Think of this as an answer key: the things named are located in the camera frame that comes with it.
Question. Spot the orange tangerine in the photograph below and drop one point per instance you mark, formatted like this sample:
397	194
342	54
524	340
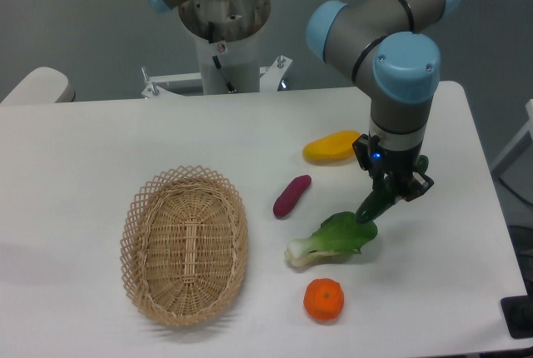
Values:
324	299

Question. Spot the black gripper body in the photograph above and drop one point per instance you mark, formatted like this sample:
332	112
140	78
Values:
378	160

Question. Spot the purple sweet potato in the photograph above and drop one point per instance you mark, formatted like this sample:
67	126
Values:
291	195

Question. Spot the black device at table edge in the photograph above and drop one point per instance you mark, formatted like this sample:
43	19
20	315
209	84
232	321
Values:
517	311

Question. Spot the white chair backrest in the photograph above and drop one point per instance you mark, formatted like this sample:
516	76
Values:
44	85

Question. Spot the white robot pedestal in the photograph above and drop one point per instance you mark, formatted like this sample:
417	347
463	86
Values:
226	34

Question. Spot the oval wicker basket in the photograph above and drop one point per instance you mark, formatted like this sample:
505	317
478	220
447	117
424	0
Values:
184	246

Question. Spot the yellow mango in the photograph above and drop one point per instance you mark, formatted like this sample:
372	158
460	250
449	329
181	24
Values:
336	147

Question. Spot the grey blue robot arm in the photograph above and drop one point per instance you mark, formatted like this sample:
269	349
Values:
380	46

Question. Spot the green bok choy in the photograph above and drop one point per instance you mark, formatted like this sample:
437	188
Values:
339	235

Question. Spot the white frame at right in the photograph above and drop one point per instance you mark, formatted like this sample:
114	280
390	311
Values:
517	145

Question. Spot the dark green cucumber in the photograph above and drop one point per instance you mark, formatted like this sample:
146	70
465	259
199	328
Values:
374	206

